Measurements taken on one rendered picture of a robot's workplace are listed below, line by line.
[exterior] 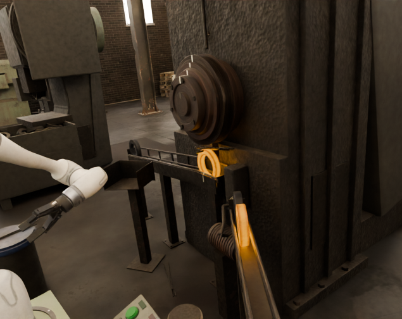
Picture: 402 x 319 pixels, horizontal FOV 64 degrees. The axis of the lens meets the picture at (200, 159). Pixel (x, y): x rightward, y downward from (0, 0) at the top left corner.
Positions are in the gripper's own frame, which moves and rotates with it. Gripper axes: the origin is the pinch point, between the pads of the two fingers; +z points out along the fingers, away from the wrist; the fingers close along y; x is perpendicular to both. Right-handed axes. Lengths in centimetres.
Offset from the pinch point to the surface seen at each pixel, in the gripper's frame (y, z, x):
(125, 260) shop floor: 100, -40, -18
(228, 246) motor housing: 1, -53, -68
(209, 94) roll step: -32, -93, -18
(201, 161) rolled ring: 13, -89, -27
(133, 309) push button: -27, -3, -55
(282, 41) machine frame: -65, -109, -34
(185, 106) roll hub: -21, -87, -9
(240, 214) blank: -37, -48, -63
